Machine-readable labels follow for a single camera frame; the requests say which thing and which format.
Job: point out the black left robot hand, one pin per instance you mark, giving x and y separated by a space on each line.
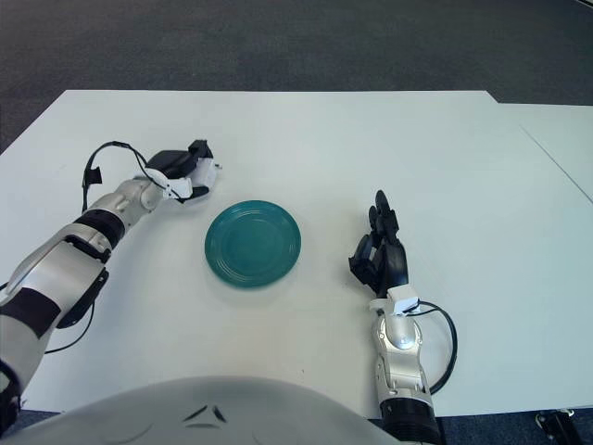
173 162

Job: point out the adjoining white table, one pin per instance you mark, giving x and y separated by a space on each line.
565 134

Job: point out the grey robot torso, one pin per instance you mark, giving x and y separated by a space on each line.
208 412

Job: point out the black stand foot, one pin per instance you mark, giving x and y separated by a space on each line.
553 424

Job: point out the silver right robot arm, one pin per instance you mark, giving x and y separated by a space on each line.
403 361

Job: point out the teal round plate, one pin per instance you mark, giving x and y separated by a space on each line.
252 245

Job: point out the white charger block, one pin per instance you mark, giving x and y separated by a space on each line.
207 174

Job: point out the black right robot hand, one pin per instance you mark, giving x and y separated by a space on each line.
391 264

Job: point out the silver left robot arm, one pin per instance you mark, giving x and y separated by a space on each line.
60 269

